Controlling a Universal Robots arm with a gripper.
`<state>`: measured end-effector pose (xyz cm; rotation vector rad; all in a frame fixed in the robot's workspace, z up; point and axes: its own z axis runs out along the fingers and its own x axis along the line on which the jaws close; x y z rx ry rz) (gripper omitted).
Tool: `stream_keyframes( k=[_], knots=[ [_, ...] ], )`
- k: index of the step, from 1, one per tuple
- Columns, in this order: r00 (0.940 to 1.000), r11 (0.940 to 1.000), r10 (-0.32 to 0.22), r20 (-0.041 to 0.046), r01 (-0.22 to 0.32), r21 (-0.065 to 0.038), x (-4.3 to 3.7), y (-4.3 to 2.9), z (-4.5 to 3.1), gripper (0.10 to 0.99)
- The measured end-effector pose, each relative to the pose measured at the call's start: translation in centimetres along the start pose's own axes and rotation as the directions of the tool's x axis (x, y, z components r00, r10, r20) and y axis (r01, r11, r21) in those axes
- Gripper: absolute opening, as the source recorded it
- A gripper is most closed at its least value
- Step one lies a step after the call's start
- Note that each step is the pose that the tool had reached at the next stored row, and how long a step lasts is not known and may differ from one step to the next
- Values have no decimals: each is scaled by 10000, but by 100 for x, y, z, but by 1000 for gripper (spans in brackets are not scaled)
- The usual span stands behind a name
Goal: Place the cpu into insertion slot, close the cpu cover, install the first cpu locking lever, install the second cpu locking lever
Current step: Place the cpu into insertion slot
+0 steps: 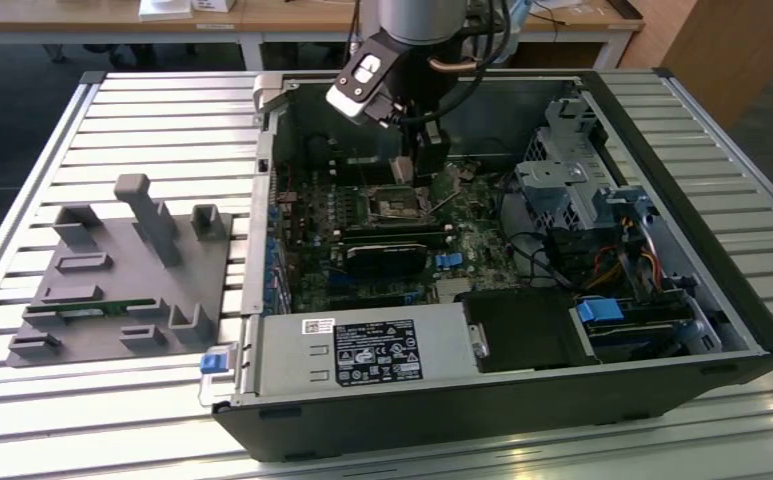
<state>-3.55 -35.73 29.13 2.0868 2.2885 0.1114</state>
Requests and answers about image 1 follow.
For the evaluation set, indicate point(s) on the green motherboard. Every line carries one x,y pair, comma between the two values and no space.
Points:
487,240

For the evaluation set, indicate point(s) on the grey parts rack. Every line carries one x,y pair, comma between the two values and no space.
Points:
126,280

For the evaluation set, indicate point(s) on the green RAM stick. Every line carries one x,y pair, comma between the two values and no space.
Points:
116,306

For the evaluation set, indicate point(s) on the black graphics card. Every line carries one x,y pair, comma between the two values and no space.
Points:
387,260

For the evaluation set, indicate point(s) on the wooden cabinet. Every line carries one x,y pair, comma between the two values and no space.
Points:
727,50

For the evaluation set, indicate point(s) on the grey metal drive cage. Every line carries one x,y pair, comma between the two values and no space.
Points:
553,190

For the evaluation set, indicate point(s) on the black PC case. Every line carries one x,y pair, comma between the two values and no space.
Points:
427,425

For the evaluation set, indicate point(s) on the black RAM slot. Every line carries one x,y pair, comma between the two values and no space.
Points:
393,228
393,237
393,232

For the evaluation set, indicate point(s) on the hard disk in blue carrier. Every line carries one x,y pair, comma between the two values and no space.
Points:
600,310

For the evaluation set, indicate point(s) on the silver chipset heatsink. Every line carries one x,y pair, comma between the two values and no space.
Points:
456,290

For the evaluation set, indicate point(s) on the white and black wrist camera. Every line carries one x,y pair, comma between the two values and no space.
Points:
360,75

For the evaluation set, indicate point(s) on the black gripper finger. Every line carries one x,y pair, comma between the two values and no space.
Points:
435,160

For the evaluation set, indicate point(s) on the black plastic bay cover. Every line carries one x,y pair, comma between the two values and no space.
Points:
527,330

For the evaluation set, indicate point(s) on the white box with label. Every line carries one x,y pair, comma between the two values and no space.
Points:
216,5

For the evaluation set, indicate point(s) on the blue board connector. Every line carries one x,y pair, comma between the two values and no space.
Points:
448,261

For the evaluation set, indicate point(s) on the wooden desk with white frame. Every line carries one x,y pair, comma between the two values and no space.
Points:
60,22

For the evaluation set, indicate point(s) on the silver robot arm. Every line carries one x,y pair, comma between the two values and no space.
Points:
420,20

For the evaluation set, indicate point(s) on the plain white box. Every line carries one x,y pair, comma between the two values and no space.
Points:
166,12

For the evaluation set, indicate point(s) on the silver power supply unit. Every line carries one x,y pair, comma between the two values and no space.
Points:
287,360

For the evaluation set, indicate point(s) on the blue plastic case latch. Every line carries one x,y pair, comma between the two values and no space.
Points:
214,364

